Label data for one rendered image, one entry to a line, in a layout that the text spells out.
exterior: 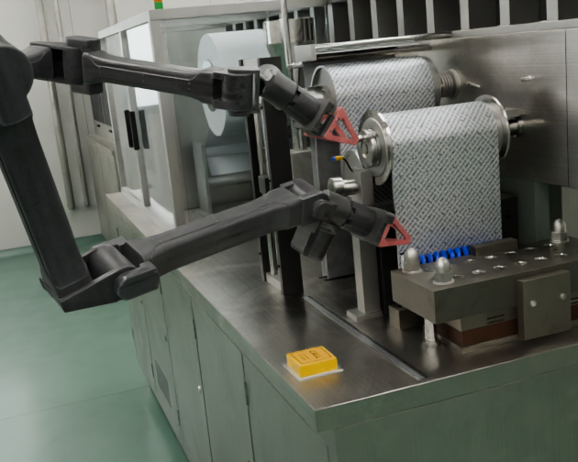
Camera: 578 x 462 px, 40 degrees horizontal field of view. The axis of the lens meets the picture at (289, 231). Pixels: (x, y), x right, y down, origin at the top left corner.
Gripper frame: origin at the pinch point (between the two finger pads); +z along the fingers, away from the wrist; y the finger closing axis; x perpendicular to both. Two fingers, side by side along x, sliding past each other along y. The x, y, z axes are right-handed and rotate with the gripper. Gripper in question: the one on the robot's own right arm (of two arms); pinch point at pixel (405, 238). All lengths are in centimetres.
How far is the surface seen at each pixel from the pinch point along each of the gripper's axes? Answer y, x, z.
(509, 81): -8.4, 38.8, 13.2
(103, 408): -203, -117, 11
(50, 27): -556, 54, -53
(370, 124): -6.4, 18.0, -13.5
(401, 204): 0.2, 5.7, -4.0
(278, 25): -73, 41, -19
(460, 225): 0.2, 6.5, 10.0
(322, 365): 13.4, -25.8, -13.5
